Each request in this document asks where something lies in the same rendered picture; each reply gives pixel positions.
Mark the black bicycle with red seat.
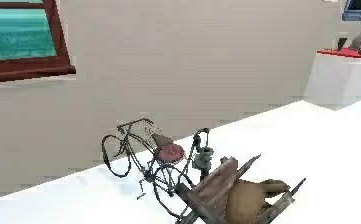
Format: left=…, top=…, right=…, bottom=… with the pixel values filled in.
left=100, top=117, right=216, bottom=219

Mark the white cabinet with red top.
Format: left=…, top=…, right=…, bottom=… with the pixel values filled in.
left=303, top=46, right=361, bottom=111

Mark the brown framed window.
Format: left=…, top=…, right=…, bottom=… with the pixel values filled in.
left=0, top=0, right=77, bottom=84

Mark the blue framed picture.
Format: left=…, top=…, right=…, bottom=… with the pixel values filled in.
left=341, top=0, right=361, bottom=22

